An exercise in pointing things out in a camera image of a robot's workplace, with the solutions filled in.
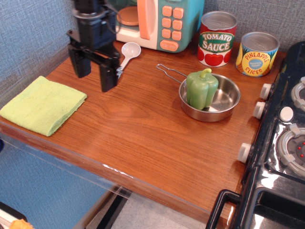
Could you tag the black toy stove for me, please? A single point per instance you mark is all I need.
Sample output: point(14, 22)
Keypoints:
point(273, 183)

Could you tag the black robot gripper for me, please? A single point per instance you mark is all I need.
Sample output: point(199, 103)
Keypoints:
point(96, 21)

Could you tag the orange object bottom left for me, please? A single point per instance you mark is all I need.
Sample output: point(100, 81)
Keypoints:
point(20, 224)

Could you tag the green folded rag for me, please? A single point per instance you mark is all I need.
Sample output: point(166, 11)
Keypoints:
point(43, 106)

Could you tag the white stove knob top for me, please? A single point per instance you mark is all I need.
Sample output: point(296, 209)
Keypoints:
point(266, 88)

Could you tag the small steel pan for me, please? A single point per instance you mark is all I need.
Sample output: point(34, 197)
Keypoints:
point(226, 98)

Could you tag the white stove knob middle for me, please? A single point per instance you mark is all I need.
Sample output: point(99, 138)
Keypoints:
point(258, 110)

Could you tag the white and teal toy spoon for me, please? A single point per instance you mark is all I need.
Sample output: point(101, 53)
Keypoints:
point(129, 50)

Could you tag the white stove knob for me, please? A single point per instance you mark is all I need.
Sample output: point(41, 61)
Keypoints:
point(258, 110)
point(244, 152)
point(266, 88)

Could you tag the tomato sauce can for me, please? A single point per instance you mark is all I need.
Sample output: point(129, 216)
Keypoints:
point(216, 38)

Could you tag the pineapple slices can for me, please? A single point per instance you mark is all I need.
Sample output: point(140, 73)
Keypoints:
point(257, 53)

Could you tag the white stove knob bottom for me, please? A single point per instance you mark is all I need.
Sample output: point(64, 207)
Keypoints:
point(244, 152)

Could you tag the orange microwave turntable plate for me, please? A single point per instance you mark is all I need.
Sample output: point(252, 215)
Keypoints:
point(128, 16)

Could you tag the teal toy microwave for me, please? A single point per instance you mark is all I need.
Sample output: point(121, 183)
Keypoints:
point(164, 25)

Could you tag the green toy bell pepper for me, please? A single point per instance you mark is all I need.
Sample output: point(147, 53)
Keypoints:
point(201, 88)

